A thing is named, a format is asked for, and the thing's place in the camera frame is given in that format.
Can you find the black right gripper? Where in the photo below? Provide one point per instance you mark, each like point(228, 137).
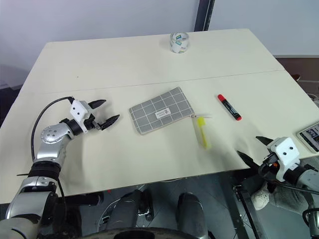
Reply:
point(270, 169)

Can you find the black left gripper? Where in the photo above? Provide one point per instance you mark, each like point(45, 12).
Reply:
point(91, 122)

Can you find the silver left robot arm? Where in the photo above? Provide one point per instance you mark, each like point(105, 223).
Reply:
point(49, 134)

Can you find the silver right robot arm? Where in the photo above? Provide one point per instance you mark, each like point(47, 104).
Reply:
point(307, 175)

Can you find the grey checked pouch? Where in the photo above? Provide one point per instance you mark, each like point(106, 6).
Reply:
point(159, 110)

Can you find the white shoe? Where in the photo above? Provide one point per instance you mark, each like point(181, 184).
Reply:
point(260, 199)

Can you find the red and black marker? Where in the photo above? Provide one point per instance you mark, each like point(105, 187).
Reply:
point(229, 107)

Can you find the white tablet device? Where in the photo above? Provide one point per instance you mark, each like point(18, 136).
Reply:
point(310, 137)

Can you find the yellow highlighter pen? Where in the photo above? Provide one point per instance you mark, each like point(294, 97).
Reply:
point(203, 135)

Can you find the grey trouser leg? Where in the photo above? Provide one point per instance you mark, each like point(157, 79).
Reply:
point(289, 199)

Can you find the dark rounded shape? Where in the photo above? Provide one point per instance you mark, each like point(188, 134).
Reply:
point(129, 211)
point(190, 214)

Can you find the clear tape roll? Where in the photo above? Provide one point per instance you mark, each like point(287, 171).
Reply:
point(179, 42)

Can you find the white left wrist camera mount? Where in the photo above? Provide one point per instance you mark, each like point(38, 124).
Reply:
point(78, 110)

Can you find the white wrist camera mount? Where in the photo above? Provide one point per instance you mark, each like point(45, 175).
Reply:
point(78, 110)
point(285, 153)

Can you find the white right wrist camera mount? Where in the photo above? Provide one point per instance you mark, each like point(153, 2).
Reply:
point(285, 153)

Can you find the black table frame leg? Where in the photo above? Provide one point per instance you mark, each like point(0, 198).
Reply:
point(246, 211)

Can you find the dark vertical post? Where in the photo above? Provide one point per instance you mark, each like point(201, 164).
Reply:
point(203, 15)

